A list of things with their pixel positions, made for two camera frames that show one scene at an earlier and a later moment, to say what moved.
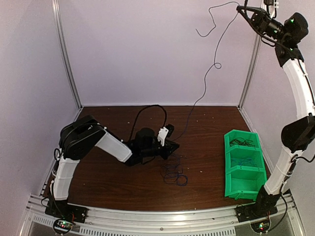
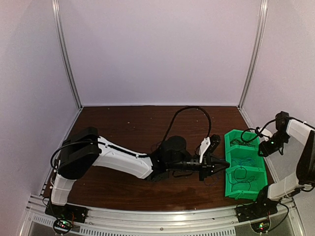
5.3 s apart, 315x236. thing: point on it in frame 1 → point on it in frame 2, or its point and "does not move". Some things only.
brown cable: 236,141 does not move
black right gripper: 259,19 → 266,149
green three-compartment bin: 244,173 does not move
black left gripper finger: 169,148 → 219,169
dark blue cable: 177,178 → 210,180
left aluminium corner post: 57,17 does not move
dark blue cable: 213,17 → 239,176
